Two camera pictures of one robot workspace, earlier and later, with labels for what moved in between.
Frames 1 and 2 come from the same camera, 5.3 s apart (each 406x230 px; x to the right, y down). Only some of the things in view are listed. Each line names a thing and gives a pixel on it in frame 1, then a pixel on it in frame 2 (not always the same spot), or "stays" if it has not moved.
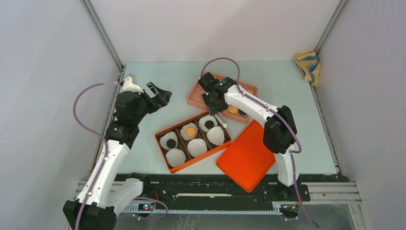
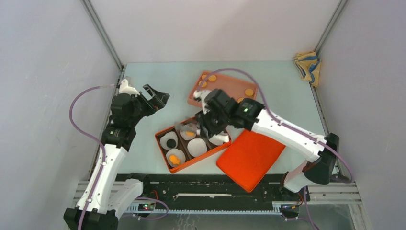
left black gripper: x=163 y=97 stays
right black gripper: x=214 y=106 → x=207 y=120
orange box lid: x=249 y=159 stays
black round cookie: x=171 y=143 stays
